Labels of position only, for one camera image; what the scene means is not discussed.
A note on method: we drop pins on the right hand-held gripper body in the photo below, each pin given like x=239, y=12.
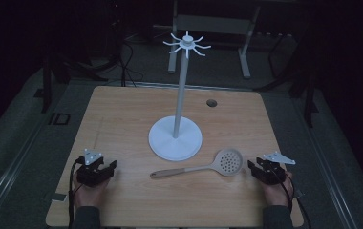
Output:
x=273, y=174

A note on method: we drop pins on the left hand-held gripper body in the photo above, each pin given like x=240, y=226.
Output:
x=90, y=176

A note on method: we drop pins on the white hook rack stand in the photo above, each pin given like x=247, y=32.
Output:
x=175, y=144

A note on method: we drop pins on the person's left hand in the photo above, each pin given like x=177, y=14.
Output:
x=89, y=195

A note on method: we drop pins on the person's right hand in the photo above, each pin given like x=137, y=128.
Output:
x=275, y=194

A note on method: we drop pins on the black metal stand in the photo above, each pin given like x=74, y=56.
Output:
x=310, y=95
x=46, y=86

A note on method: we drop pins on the black rectangular floor bracket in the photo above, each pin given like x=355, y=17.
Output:
x=53, y=118

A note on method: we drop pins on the grey metal floor rail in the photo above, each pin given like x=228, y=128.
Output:
x=335, y=178
x=9, y=173

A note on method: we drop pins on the grey metal table frame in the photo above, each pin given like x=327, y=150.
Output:
x=214, y=24

